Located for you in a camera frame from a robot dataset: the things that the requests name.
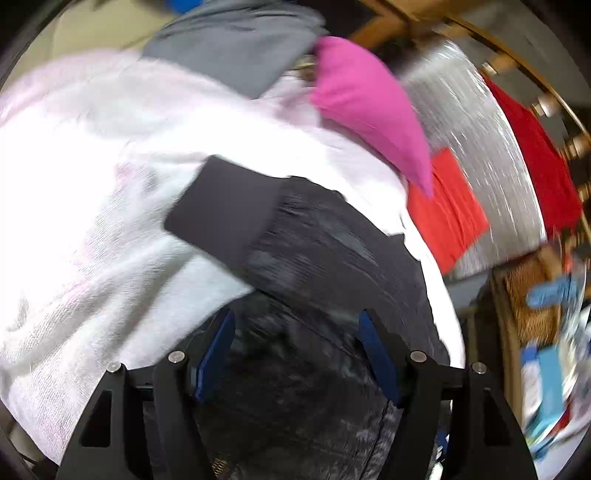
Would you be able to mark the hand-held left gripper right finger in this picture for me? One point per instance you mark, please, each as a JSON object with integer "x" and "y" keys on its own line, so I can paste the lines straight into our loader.
{"x": 378, "y": 355}

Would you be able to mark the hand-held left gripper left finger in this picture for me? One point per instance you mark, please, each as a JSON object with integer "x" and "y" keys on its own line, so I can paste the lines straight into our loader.
{"x": 214, "y": 355}

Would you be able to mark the black garment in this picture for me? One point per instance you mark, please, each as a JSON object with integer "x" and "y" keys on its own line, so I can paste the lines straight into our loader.
{"x": 300, "y": 240}

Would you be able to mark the folded orange cloth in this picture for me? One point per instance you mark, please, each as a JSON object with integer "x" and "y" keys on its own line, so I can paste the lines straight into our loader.
{"x": 445, "y": 212}

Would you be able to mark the wicker basket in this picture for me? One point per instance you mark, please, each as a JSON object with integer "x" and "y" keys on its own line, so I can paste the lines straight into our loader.
{"x": 521, "y": 286}

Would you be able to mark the light blue box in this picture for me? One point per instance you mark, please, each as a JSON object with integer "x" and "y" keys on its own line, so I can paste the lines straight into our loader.
{"x": 554, "y": 378}

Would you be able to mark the light blue cloth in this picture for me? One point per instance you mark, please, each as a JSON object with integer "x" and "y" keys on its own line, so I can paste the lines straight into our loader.
{"x": 551, "y": 293}

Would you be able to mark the silver foil mat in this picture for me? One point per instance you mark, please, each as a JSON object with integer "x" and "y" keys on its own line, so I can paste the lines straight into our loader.
{"x": 475, "y": 138}

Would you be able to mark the pink pillow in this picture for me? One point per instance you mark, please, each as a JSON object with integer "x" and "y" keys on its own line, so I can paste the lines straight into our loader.
{"x": 364, "y": 106}

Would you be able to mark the red cloth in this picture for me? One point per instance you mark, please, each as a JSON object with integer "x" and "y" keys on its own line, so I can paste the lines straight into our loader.
{"x": 540, "y": 161}

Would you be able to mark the wooden spindle railing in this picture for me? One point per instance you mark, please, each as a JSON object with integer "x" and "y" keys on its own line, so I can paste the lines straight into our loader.
{"x": 547, "y": 107}

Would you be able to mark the grey cloth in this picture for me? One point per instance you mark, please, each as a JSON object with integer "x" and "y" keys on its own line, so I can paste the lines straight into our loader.
{"x": 231, "y": 41}

